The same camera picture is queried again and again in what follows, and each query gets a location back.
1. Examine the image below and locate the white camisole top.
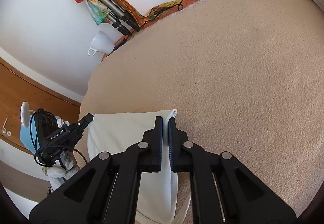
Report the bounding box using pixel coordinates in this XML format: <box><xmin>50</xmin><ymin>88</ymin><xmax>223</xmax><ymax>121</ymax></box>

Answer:
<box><xmin>87</xmin><ymin>109</ymin><xmax>191</xmax><ymax>224</ymax></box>

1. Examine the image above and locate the beige fleece blanket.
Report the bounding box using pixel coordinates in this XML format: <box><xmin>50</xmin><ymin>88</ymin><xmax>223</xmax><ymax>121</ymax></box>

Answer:
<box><xmin>80</xmin><ymin>0</ymin><xmax>324</xmax><ymax>224</ymax></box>

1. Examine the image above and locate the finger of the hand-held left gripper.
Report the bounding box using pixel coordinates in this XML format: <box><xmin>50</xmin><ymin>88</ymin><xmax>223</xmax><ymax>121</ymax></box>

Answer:
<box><xmin>78</xmin><ymin>113</ymin><xmax>95</xmax><ymax>129</ymax></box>

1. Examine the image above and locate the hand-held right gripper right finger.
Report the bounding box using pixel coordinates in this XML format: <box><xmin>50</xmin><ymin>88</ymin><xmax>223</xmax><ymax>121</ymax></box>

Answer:
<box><xmin>168</xmin><ymin>117</ymin><xmax>296</xmax><ymax>224</ymax></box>

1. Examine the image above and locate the blue chair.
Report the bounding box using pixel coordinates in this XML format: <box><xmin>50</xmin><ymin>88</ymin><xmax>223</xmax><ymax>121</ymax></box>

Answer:
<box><xmin>20</xmin><ymin>113</ymin><xmax>66</xmax><ymax>155</ymax></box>

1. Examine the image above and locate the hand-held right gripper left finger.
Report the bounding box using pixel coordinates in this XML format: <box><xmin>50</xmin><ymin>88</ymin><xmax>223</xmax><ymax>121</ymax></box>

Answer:
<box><xmin>29</xmin><ymin>116</ymin><xmax>164</xmax><ymax>224</ymax></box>

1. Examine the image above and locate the person's left hand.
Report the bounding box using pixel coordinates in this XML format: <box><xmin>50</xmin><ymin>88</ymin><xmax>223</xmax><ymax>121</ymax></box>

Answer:
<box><xmin>43</xmin><ymin>150</ymin><xmax>80</xmax><ymax>190</ymax></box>

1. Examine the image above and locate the metal door stopper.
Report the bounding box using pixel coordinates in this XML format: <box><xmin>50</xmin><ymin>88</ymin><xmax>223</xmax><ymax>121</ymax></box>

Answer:
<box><xmin>2</xmin><ymin>118</ymin><xmax>12</xmax><ymax>136</ymax></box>

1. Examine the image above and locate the white mug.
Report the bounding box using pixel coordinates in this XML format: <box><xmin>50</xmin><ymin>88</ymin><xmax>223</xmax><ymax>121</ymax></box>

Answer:
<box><xmin>88</xmin><ymin>31</ymin><xmax>114</xmax><ymax>57</ymax></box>

